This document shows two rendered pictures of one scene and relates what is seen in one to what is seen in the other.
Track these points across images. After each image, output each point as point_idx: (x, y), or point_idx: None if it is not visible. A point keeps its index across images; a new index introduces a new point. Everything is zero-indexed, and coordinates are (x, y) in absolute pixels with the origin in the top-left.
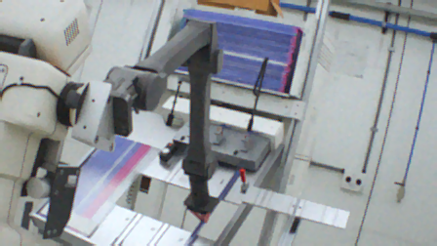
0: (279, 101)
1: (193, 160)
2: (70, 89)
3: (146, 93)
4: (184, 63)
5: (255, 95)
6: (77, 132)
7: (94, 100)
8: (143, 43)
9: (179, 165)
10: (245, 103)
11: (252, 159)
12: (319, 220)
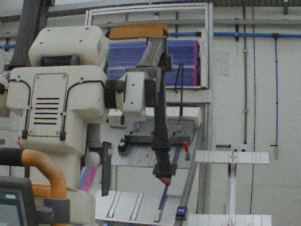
0: (193, 92)
1: (159, 137)
2: (111, 82)
3: (156, 79)
4: None
5: (175, 91)
6: (127, 107)
7: (134, 84)
8: None
9: (134, 152)
10: (169, 99)
11: (187, 135)
12: (250, 161)
